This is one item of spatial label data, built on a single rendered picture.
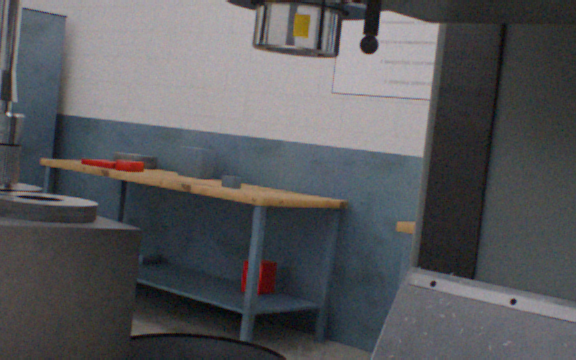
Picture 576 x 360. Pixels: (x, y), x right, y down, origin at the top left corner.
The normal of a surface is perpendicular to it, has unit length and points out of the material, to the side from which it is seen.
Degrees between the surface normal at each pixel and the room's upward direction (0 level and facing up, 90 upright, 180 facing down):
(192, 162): 90
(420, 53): 90
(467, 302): 63
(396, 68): 90
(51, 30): 90
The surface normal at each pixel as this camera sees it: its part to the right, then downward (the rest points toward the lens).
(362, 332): -0.67, -0.04
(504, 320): -0.55, -0.48
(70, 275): 0.63, 0.11
